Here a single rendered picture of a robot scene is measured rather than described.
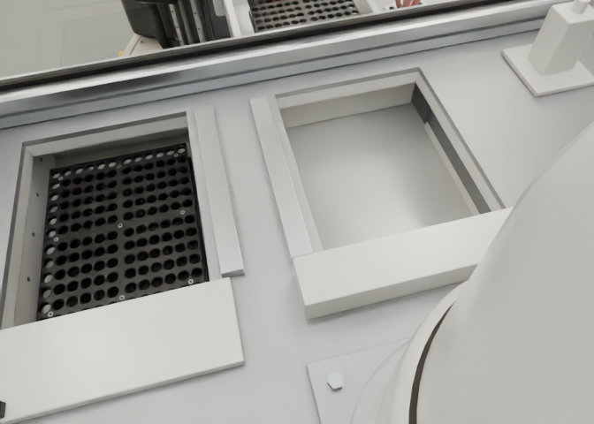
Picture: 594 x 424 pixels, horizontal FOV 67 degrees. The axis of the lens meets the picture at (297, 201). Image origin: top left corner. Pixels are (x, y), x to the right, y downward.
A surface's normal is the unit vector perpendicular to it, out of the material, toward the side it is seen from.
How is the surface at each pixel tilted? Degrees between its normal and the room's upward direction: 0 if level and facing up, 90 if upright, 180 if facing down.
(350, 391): 0
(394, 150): 0
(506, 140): 0
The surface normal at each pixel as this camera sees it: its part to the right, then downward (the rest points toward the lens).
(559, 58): 0.24, 0.80
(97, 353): -0.03, -0.56
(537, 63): -0.97, 0.22
